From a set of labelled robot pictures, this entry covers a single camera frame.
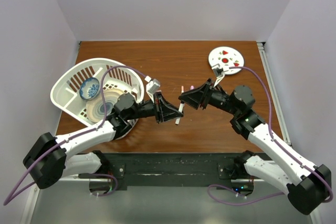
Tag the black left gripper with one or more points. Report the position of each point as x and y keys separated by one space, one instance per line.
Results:
x=164 y=113

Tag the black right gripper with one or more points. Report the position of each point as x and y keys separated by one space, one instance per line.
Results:
x=193 y=98

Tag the white marker with black end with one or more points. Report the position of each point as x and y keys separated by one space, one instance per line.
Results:
x=178 y=119

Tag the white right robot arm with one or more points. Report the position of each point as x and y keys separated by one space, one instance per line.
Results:
x=305 y=184

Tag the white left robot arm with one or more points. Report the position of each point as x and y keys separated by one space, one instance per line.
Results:
x=54 y=157

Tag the white watermelon pattern plate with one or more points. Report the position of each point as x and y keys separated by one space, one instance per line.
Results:
x=226 y=56

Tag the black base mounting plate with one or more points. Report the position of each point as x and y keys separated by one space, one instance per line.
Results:
x=178 y=170

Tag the beige grey ceramic plate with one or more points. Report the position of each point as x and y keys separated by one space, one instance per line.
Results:
x=95 y=109

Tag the blue white porcelain bowl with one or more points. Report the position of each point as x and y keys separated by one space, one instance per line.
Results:
x=89 y=89

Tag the white plastic basket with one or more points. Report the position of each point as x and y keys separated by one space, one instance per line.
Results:
x=65 y=92

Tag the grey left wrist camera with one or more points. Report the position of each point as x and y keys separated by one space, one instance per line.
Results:
x=152 y=86

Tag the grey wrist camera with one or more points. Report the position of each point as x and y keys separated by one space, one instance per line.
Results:
x=219 y=72
x=152 y=86

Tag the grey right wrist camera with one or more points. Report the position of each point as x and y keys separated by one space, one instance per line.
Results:
x=219 y=72

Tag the aluminium frame rail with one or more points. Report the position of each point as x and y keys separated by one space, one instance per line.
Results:
x=292 y=93

